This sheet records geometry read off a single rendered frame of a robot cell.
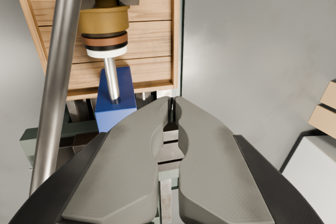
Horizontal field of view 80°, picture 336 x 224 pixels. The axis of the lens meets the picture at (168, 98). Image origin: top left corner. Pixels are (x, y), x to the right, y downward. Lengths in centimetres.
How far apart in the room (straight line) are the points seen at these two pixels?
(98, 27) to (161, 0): 28
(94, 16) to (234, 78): 163
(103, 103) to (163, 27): 28
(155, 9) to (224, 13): 111
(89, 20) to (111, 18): 3
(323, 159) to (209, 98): 140
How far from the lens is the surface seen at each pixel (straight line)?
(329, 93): 264
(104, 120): 41
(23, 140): 73
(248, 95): 205
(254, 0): 174
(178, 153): 71
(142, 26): 57
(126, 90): 46
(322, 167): 272
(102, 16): 33
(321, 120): 273
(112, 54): 35
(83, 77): 62
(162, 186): 101
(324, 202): 281
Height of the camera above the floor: 145
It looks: 57 degrees down
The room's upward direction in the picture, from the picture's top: 156 degrees clockwise
